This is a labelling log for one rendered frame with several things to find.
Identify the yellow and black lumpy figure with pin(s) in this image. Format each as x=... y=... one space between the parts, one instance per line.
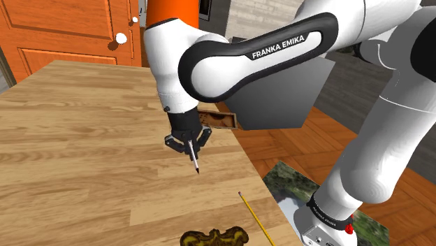
x=214 y=238

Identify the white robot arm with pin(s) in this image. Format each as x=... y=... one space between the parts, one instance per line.
x=374 y=143

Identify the silver pen with black tip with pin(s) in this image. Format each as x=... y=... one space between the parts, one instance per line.
x=194 y=159

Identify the brown wooden tray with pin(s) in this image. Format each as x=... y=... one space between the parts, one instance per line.
x=218 y=120

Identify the orange cylinder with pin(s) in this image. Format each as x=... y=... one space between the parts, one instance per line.
x=172 y=10

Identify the robot stand with landscape pattern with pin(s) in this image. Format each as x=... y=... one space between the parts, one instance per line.
x=289 y=185

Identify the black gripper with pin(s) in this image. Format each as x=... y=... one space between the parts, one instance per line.
x=184 y=122

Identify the yellow pencil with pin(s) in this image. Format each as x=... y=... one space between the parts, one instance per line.
x=256 y=218

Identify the orange door with white knobs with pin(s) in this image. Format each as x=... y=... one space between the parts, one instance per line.
x=68 y=27

